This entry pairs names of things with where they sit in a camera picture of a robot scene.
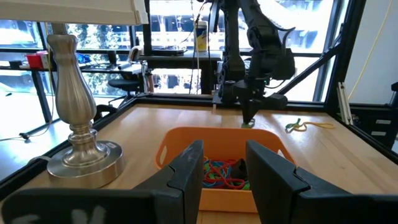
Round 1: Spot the yellow wipes canister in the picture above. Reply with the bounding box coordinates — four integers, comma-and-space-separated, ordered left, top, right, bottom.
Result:
195, 20, 208, 52

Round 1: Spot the yellow rubber band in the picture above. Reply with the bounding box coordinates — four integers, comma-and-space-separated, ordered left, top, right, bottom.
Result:
294, 121, 336, 131

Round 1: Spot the wide black rubber band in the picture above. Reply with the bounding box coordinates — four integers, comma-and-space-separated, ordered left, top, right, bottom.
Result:
230, 157, 249, 182

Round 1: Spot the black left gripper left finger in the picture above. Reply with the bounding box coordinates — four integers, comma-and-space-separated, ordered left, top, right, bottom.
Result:
0, 140, 205, 224

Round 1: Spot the black office chair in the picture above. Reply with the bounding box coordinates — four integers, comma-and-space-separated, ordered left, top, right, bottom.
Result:
107, 45, 147, 105

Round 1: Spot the yellow hanging cable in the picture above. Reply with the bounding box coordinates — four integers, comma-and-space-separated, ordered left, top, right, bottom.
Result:
347, 0, 394, 101

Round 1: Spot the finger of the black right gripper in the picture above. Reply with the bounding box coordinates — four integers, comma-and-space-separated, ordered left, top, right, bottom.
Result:
241, 102, 251, 124
250, 102, 261, 124

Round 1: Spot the red box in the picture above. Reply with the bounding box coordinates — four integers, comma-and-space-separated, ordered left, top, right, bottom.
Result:
25, 52, 50, 70

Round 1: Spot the silver table lamp white shade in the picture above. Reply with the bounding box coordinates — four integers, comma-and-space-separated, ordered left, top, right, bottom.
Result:
0, 0, 149, 190

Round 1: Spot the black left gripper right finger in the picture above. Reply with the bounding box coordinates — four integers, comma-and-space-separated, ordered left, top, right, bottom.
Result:
246, 140, 398, 224

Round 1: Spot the orange plastic bin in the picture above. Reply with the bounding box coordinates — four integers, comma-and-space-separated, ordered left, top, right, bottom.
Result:
154, 126, 297, 215

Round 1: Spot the black background desk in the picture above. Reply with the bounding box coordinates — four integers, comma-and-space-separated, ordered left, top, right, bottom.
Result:
138, 49, 224, 95

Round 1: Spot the silver aluminium profile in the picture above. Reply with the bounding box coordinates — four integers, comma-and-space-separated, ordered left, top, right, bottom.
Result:
336, 81, 354, 126

